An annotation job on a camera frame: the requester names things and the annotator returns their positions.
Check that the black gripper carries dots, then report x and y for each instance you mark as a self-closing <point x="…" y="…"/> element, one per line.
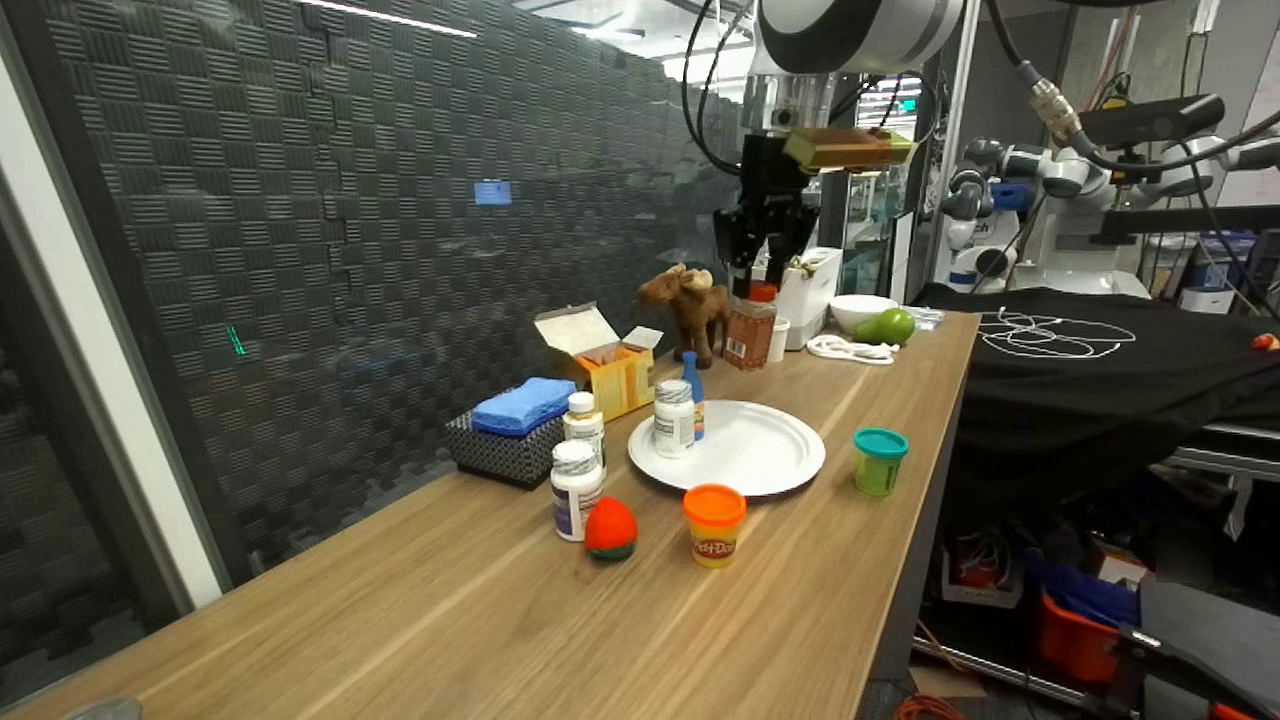
<point x="771" y="182"/>

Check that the small white plastic bottle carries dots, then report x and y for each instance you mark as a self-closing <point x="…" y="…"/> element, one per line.
<point x="672" y="421"/>

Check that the green tub teal lid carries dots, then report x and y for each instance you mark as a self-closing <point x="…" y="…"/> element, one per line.
<point x="880" y="461"/>

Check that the white pill bottle green label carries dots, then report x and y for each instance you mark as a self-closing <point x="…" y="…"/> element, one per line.
<point x="584" y="421"/>

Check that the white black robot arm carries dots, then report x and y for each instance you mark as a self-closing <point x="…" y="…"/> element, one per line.
<point x="864" y="26"/>

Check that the white paper plate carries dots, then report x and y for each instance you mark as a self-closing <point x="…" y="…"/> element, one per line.
<point x="754" y="452"/>

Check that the brown moose plush toy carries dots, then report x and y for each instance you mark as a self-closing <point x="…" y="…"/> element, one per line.
<point x="692" y="314"/>

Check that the white paper cup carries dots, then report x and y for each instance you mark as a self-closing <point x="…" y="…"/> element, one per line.
<point x="784" y="342"/>

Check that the white bowl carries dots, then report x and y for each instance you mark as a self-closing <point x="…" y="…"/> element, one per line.
<point x="861" y="309"/>

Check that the green fruit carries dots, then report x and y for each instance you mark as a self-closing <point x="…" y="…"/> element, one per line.
<point x="889" y="327"/>

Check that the yellow cardboard box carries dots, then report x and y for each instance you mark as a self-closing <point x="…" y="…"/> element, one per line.
<point x="615" y="373"/>

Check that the white lab machine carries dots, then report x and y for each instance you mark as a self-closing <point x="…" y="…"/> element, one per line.
<point x="984" y="241"/>

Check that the yellow tub orange lid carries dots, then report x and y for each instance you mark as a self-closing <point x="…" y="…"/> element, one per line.
<point x="714" y="520"/>

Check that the blue folded cloth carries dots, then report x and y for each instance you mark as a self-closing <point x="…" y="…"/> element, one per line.
<point x="523" y="406"/>

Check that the red knitted strawberry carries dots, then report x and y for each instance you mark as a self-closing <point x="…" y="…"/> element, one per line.
<point x="609" y="525"/>

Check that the black mesh box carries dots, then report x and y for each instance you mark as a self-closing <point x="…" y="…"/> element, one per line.
<point x="505" y="452"/>

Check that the black cloth covered table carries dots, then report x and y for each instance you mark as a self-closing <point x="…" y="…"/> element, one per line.
<point x="1173" y="384"/>

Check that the white plastic jug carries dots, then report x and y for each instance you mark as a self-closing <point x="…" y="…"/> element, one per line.
<point x="1215" y="273"/>

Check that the red bin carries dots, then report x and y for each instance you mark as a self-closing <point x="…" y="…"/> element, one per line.
<point x="1076" y="641"/>

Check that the yellow taped wrist camera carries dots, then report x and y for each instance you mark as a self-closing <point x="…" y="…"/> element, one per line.
<point x="855" y="146"/>

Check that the blue wall sticker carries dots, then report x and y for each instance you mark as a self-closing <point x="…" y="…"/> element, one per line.
<point x="493" y="195"/>

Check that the green wall sticker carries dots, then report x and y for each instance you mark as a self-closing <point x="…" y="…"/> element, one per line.
<point x="236" y="344"/>

